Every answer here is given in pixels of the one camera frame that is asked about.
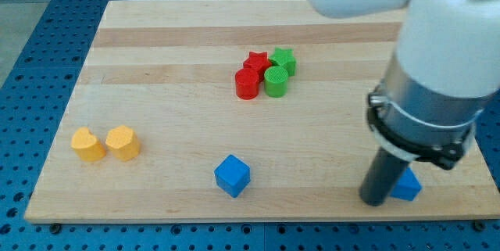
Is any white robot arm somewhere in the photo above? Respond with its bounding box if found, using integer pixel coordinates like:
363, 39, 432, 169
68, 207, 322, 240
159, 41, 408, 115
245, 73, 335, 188
308, 0, 499, 170

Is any blue cube block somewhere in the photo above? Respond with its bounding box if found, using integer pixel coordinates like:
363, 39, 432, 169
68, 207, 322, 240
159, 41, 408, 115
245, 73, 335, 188
214, 155, 251, 198

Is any blue triangle block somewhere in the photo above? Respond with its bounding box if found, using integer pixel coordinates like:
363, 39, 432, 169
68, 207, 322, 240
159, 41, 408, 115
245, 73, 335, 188
390, 167, 422, 202

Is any light wooden board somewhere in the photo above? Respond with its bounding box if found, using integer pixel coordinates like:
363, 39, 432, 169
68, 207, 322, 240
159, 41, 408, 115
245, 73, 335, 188
24, 0, 499, 224

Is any red cylinder block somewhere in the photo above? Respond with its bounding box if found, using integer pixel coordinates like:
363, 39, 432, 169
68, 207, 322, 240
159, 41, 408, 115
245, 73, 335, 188
234, 68, 259, 100

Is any green cylinder block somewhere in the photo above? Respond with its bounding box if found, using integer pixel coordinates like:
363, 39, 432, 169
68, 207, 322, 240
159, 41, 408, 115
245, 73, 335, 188
264, 66, 288, 98

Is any red star block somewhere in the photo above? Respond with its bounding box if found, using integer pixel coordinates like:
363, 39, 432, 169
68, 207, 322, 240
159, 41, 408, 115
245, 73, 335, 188
243, 52, 272, 82

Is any green star block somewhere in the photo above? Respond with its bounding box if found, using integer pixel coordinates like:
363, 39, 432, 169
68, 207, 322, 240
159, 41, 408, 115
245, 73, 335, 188
269, 47, 297, 77

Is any yellow pentagon block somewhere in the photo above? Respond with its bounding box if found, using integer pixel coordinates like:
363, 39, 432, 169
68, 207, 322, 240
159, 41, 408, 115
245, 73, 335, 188
105, 125, 141, 161

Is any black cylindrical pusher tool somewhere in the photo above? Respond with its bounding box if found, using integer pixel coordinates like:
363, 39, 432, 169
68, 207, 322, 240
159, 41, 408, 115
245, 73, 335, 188
359, 147, 409, 206

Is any yellow heart block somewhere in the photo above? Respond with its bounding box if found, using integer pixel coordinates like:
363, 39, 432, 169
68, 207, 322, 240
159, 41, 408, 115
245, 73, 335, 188
70, 127, 106, 162

